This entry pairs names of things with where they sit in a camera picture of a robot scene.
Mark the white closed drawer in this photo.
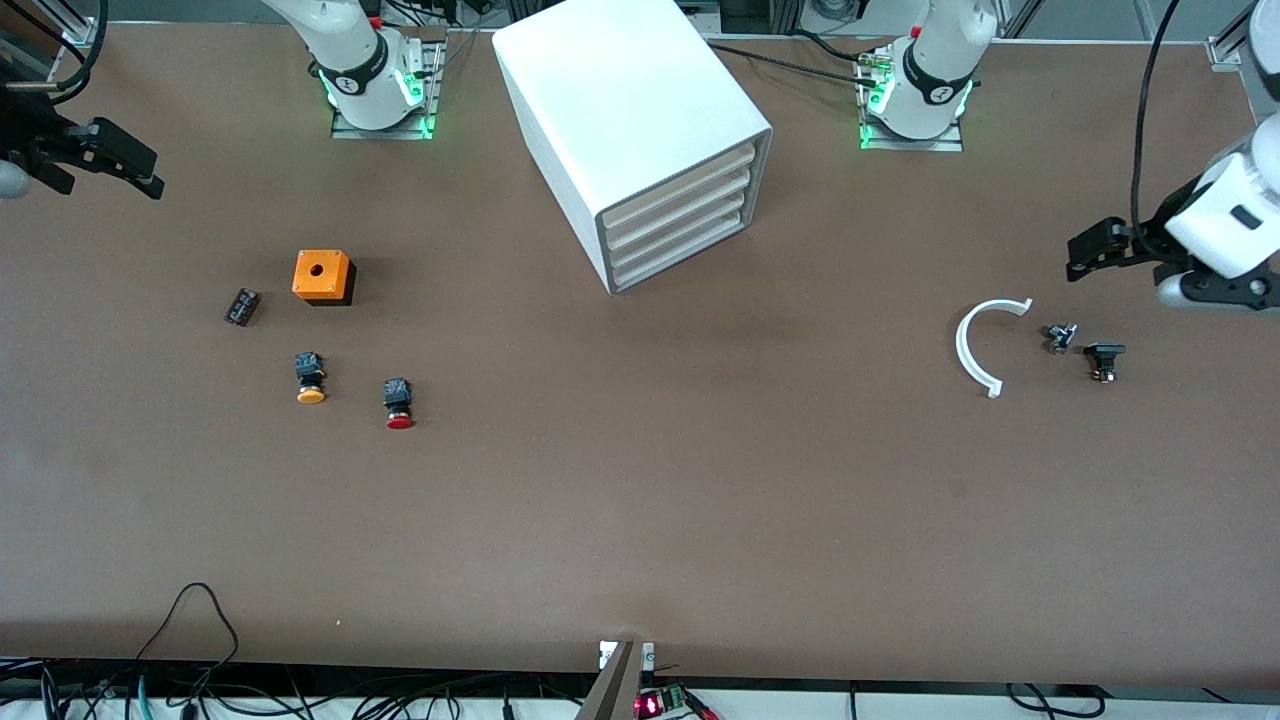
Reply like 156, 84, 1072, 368
605, 166, 752, 251
600, 141, 756, 229
608, 190, 749, 271

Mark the thin black looped cable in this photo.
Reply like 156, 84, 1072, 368
135, 583, 241, 666

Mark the grey camera stand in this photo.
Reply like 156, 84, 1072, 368
575, 640, 656, 720

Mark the circuit board with red light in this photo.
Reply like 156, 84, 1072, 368
635, 683, 721, 720

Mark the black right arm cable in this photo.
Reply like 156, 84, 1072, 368
0, 0, 109, 106

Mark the white curved plastic arc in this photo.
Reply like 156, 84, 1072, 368
955, 297, 1034, 399

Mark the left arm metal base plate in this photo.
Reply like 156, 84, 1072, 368
858, 50, 966, 153

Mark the white drawer cabinet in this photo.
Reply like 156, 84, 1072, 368
492, 0, 774, 296

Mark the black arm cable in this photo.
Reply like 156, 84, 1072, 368
1132, 0, 1183, 241
0, 0, 109, 106

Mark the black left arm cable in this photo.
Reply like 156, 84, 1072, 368
1132, 0, 1183, 241

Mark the white drawer with button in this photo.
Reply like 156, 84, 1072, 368
612, 212, 747, 291

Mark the orange box with hole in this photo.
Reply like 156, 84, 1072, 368
292, 249, 357, 307

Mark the black switch part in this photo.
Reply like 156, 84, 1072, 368
1083, 342, 1128, 384

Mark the black cable across table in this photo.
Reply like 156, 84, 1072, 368
705, 42, 886, 89

